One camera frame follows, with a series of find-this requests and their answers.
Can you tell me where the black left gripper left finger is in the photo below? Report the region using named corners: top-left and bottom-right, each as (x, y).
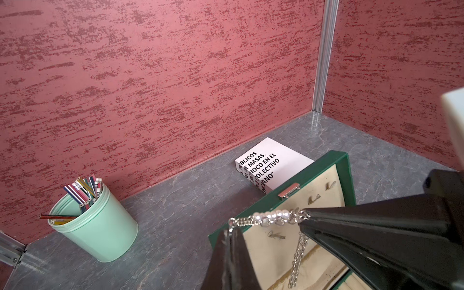
top-left (201, 230), bottom-right (232, 290)

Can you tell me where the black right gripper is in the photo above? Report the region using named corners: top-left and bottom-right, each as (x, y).
top-left (300, 169), bottom-right (464, 290)

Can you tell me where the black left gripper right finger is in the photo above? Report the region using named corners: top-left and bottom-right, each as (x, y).
top-left (231, 228), bottom-right (261, 290)

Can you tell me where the green jewelry box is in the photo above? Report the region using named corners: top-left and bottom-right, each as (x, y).
top-left (209, 151), bottom-right (367, 290)

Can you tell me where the silver pearl jewelry chain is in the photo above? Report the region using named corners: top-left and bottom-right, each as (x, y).
top-left (227, 207), bottom-right (312, 290)

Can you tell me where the white book black text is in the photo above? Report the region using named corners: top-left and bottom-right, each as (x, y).
top-left (235, 138), bottom-right (314, 195)

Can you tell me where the mint green pencil cup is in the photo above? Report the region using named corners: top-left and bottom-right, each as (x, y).
top-left (48, 184), bottom-right (139, 263)

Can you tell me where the coloured pencils bundle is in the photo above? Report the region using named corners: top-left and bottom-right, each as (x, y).
top-left (39, 175), bottom-right (109, 225)

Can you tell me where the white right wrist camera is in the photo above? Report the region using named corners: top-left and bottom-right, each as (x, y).
top-left (441, 88), bottom-right (464, 166)

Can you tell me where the aluminium left corner post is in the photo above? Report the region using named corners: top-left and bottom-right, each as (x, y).
top-left (0, 231), bottom-right (27, 268)

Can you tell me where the aluminium corner post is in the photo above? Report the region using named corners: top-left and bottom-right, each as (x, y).
top-left (312, 0), bottom-right (340, 114)
top-left (0, 231), bottom-right (27, 268)

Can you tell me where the aluminium right corner post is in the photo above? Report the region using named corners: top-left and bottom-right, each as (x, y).
top-left (312, 0), bottom-right (340, 114)

